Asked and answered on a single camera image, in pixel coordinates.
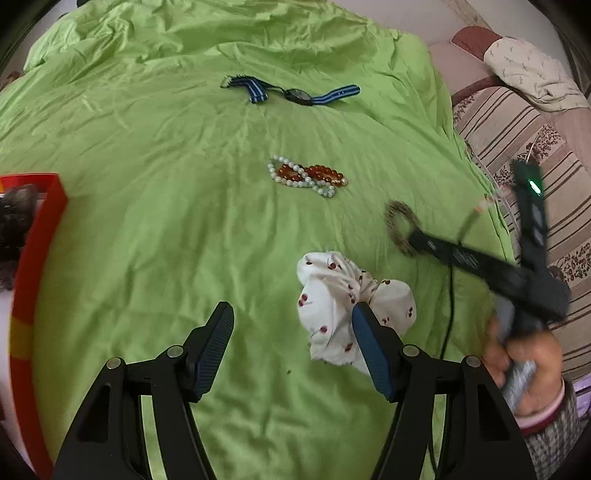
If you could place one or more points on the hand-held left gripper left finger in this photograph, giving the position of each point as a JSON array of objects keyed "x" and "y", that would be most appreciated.
[{"x": 210, "y": 350}]

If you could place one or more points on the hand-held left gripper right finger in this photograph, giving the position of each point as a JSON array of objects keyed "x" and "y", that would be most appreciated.
[{"x": 371, "y": 350}]

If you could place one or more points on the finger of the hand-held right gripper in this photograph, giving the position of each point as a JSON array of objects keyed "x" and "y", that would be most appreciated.
[{"x": 443, "y": 249}]

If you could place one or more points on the leopard print scrunchie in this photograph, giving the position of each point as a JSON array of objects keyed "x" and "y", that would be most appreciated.
[{"x": 392, "y": 226}]

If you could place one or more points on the white cherry print scrunchie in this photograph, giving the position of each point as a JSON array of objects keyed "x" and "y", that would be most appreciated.
[{"x": 328, "y": 295}]

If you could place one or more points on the red gift box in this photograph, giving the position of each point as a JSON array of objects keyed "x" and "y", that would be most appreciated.
[{"x": 41, "y": 258}]

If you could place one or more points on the person's right hand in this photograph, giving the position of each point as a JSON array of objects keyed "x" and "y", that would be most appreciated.
[{"x": 549, "y": 364}]

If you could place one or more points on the striped sofa cover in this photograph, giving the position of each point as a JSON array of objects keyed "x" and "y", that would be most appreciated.
[{"x": 498, "y": 120}]

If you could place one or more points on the green bed sheet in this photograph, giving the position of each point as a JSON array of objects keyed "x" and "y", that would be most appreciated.
[{"x": 161, "y": 207}]

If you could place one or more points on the white patterned cloth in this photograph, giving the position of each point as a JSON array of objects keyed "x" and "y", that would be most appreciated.
[{"x": 531, "y": 64}]

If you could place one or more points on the reddish brown cushion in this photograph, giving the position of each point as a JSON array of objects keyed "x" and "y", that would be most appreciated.
[{"x": 471, "y": 41}]

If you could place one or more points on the dark blurred bundle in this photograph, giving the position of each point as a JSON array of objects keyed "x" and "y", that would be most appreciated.
[{"x": 16, "y": 217}]

